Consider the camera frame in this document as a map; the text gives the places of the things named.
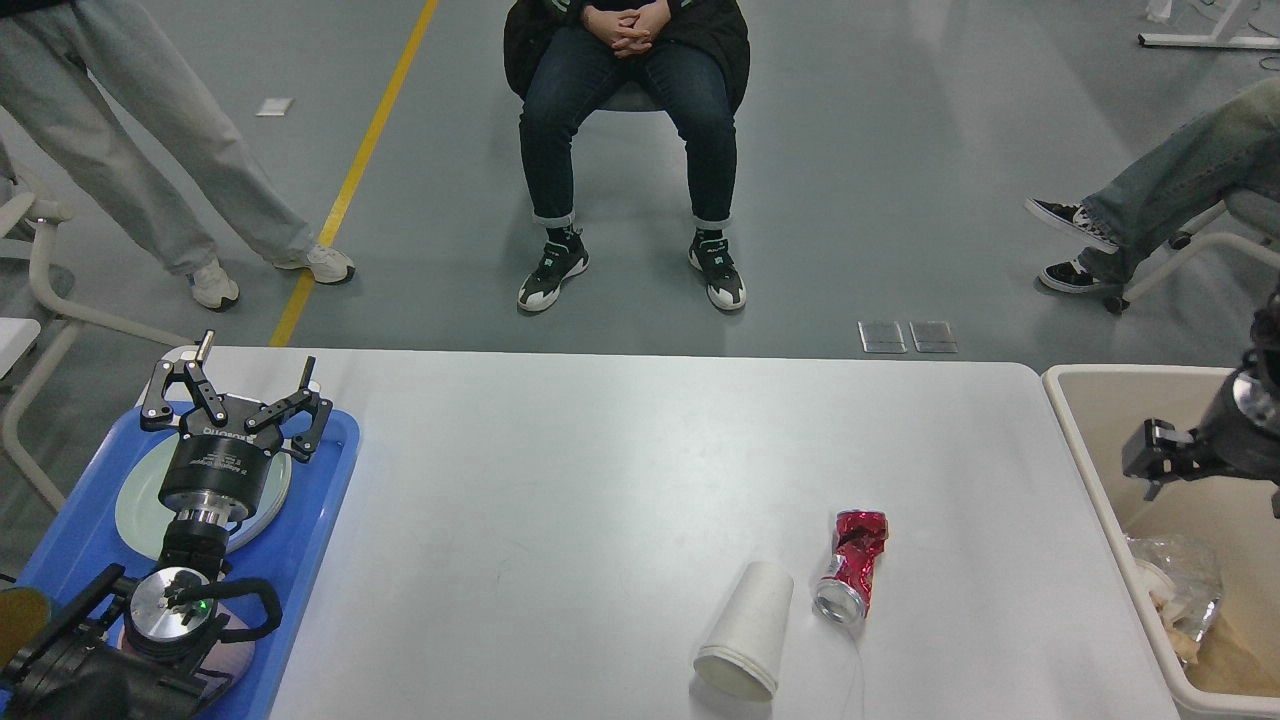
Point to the white desk leg far right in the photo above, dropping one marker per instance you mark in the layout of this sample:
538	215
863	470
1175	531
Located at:
1226	33

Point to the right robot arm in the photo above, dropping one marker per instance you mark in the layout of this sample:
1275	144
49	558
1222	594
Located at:
1254	386

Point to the brown paper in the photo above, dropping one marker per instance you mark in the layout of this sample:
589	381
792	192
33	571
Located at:
1187	623

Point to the crushed red can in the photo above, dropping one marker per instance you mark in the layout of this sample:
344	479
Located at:
843	592

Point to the paper cup in foil tray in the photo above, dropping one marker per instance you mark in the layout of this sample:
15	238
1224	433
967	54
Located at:
1161	589

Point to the floor socket plate left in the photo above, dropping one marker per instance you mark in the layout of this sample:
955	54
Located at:
882	338

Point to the large brown paper bag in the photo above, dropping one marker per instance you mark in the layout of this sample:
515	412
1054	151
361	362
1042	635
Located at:
1223	665

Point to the white office chair right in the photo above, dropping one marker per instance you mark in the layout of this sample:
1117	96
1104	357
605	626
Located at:
1248	207

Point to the blue plastic tray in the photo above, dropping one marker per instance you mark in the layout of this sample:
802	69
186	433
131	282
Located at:
83	539

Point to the chair under middle person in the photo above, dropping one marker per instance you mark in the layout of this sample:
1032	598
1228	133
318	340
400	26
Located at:
630	98

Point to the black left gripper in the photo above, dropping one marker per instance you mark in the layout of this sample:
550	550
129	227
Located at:
220	465

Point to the floor socket plate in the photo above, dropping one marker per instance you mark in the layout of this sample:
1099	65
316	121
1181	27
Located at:
882	338
934	338

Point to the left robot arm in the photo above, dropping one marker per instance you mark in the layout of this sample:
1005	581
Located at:
141	647

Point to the white paper scrap on floor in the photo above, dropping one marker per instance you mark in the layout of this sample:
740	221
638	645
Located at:
274	107

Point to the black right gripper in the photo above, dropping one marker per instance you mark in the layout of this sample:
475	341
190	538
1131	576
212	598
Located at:
1225	443

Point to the green plate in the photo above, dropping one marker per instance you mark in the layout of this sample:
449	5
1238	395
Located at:
141	519

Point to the aluminium foil tray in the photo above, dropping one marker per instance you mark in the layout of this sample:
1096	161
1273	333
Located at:
1189	562

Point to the beige plastic bin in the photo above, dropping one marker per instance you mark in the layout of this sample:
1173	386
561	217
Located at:
1099	409

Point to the seated person on right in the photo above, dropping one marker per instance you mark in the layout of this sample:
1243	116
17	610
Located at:
1233	147

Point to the white paper cup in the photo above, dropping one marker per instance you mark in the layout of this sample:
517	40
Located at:
742	655

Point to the seated person dark jeans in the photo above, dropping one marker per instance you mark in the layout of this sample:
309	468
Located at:
562	58

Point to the floor socket plate right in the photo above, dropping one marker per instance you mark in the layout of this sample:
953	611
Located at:
934	338

